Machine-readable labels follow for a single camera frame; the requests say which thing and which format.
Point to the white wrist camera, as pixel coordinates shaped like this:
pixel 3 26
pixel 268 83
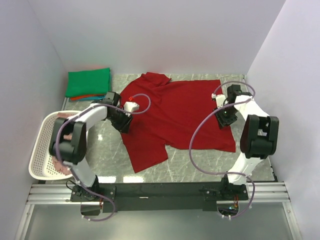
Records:
pixel 219 99
pixel 130 107

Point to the red t shirt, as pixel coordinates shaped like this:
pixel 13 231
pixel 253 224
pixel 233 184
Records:
pixel 172 112

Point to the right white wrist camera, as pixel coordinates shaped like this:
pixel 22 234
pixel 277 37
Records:
pixel 219 99

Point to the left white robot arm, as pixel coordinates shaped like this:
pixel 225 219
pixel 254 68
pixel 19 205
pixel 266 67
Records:
pixel 68 142

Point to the orange folded t shirt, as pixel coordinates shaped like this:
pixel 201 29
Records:
pixel 75 98

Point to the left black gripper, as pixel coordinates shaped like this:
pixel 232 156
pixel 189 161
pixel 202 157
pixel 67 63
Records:
pixel 123 127

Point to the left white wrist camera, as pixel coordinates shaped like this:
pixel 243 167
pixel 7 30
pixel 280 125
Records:
pixel 130 107

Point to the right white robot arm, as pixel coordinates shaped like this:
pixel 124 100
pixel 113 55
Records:
pixel 257 142

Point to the teal folded t shirt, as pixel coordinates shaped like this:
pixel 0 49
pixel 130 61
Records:
pixel 91 97

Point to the green folded t shirt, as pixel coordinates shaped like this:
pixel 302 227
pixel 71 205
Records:
pixel 88 82

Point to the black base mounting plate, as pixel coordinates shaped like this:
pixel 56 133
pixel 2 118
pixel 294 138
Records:
pixel 162 196

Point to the pink t shirt in basket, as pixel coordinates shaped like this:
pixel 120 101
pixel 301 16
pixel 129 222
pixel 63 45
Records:
pixel 62 167

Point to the aluminium rail frame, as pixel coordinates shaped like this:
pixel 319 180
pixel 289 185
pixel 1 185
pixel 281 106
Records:
pixel 259 192

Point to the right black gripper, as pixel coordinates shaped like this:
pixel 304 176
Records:
pixel 221 119

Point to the white plastic laundry basket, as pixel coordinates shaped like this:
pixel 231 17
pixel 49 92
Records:
pixel 41 166

